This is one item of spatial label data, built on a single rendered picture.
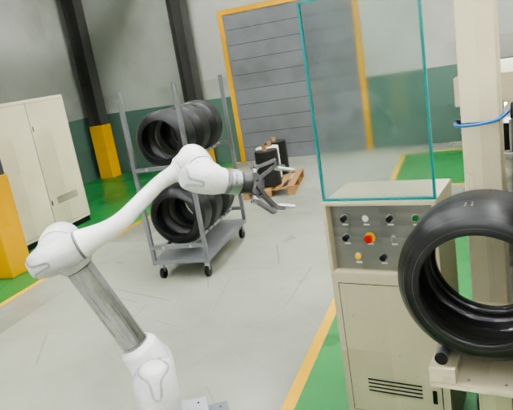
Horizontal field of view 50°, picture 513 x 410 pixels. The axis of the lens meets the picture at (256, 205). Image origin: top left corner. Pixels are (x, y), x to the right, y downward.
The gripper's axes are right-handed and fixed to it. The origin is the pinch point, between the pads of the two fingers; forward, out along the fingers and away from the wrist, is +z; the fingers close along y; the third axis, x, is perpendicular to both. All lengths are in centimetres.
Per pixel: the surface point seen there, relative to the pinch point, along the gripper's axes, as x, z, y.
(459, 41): -41, 45, 48
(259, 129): 807, 378, 339
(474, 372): -19, 63, -66
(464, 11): -46, 44, 56
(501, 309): -23, 75, -44
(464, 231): -44, 38, -20
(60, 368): 284, -44, -83
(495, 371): -23, 69, -65
